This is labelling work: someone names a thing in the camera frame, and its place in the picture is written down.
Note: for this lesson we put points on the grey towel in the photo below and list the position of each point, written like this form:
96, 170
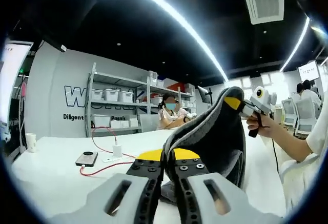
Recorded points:
205, 144

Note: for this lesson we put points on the person's right hand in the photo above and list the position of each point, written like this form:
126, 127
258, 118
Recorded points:
266, 125

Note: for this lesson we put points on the grey mesh office chair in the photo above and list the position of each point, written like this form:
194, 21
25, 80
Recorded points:
307, 116
289, 111

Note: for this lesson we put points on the white charger plug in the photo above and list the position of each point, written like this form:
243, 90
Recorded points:
117, 150

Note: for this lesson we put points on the white power strip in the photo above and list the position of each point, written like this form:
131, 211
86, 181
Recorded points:
112, 160

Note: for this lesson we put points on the grey laptop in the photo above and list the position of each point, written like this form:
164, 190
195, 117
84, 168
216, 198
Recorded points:
148, 122

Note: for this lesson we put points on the white hanging screen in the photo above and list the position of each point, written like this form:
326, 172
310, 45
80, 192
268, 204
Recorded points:
308, 70

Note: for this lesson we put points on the dark smartphone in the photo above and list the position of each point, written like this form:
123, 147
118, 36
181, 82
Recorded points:
87, 158

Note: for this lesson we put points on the white office chair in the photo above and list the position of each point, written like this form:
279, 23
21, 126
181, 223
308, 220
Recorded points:
294, 165

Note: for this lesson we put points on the ceiling light strip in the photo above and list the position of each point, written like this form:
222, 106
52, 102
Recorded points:
307, 22
195, 33

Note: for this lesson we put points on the group of white storage bins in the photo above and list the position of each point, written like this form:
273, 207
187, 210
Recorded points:
111, 94

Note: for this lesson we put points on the grey metal shelf rack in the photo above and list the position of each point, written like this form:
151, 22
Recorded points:
115, 78

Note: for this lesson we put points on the white ceiling air conditioner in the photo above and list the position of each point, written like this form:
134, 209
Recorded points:
264, 4

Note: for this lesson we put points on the white paper cup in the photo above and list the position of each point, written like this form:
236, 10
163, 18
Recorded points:
31, 142

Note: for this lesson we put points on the pink hanging object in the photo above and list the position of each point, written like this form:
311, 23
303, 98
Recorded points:
23, 90

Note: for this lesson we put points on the large black hanging screen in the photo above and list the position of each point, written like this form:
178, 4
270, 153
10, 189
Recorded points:
55, 43

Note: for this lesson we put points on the green exit sign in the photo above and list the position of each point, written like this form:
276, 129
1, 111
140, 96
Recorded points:
21, 70

